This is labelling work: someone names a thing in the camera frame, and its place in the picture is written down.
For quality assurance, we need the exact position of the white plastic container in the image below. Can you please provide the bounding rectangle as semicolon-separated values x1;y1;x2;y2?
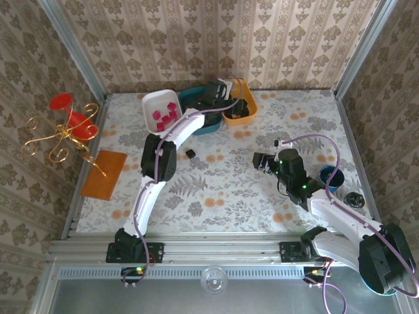
141;88;184;135

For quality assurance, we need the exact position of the gold wire ornament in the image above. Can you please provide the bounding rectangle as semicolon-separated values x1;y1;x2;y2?
20;102;107;177

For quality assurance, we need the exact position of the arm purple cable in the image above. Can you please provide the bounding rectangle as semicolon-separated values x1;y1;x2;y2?
287;134;419;314
122;72;246;287

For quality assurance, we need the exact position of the orange wooden board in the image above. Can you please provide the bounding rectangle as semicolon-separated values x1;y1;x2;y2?
81;149;128;200

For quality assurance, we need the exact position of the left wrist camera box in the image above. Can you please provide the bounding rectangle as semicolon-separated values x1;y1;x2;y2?
217;77;236;99

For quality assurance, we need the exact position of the aluminium table edge rail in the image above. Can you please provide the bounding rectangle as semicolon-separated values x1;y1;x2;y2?
334;94;388;239
60;96;111;243

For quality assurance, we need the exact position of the red plastic goblet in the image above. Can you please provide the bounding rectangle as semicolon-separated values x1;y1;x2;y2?
48;93;100;142

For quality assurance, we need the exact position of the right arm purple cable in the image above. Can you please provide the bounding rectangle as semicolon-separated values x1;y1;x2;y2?
287;134;419;314

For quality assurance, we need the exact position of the clear glass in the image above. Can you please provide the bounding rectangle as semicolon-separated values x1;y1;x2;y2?
200;265;229;295

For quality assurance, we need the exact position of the teal plastic container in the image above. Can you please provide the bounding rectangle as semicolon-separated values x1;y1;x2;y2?
178;86;223;136

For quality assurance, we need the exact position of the slotted metal strip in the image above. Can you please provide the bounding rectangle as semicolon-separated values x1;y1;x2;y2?
58;267;308;279

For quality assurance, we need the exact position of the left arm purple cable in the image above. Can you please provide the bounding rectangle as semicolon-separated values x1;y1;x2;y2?
122;72;246;287

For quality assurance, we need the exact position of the glass jar with black lid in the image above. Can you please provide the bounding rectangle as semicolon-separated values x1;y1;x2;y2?
345;192;365;210

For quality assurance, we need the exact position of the orange plastic container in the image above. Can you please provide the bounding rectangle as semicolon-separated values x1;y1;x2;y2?
222;77;259;128

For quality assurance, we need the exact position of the blue cup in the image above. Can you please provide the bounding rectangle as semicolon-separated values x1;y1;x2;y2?
319;165;346;194

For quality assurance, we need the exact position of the aluminium frame post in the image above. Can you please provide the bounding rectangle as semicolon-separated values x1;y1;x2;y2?
333;0;404;99
35;0;109;101

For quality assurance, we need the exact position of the small black adapter board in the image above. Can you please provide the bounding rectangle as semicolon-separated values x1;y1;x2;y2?
120;266;149;285
302;266;331;287

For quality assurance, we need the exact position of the long aluminium base rail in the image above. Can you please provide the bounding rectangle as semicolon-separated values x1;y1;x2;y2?
48;234;400;264

